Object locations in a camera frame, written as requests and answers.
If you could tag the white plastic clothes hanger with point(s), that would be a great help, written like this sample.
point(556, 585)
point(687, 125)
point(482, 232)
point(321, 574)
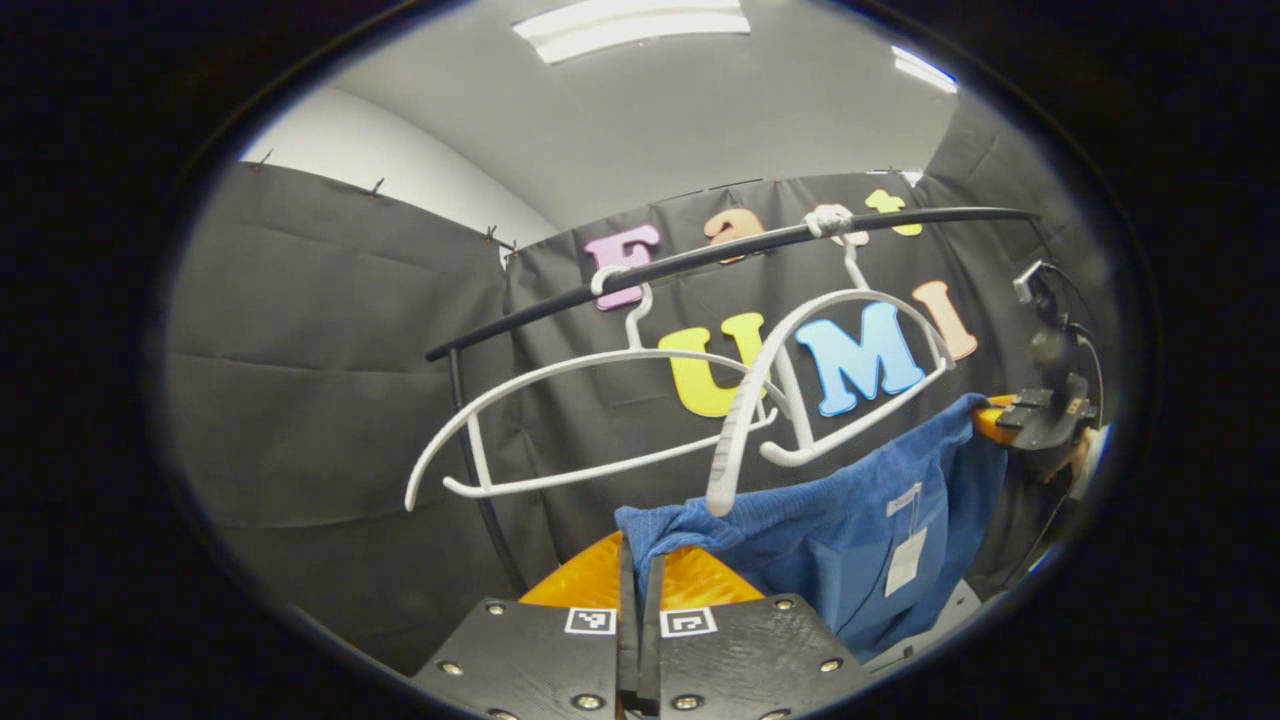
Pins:
point(733, 440)
point(479, 455)

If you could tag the small grey mounted camera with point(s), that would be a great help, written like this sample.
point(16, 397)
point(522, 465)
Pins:
point(1030, 282)

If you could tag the large ceiling light panel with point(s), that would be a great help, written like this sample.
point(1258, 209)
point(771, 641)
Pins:
point(630, 28)

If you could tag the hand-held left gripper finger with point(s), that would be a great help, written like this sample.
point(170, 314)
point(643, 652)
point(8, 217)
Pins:
point(650, 650)
point(629, 650)

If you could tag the small ceiling light panel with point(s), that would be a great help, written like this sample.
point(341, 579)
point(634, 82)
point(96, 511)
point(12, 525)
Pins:
point(925, 70)

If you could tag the black metal clothes rack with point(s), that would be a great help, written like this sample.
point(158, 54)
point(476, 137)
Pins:
point(560, 307)

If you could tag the black backdrop cloth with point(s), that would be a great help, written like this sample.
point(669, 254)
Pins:
point(300, 400)

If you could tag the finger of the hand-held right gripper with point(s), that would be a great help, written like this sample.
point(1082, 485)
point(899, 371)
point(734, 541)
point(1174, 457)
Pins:
point(1005, 401)
point(995, 428)

